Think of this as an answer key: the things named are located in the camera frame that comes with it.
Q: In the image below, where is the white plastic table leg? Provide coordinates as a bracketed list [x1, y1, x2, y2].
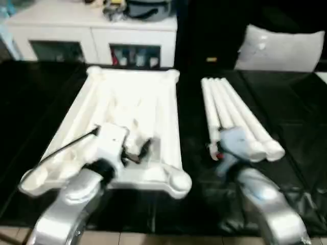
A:
[207, 78, 243, 132]
[219, 78, 286, 161]
[200, 78, 223, 161]
[213, 78, 268, 163]

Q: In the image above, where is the white plastic table top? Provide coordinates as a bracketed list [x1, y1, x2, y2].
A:
[19, 65, 193, 200]

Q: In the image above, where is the grey cushion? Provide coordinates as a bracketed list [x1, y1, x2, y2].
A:
[234, 24, 325, 72]

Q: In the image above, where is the white flat board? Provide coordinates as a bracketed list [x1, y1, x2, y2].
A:
[314, 71, 327, 85]

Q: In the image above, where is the white cabinet with glass doors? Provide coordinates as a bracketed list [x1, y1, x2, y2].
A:
[4, 9, 179, 70]

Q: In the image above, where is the grey round bag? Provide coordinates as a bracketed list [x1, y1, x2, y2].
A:
[125, 0, 177, 21]

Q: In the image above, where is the dark clutter pile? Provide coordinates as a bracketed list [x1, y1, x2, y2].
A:
[103, 0, 128, 20]

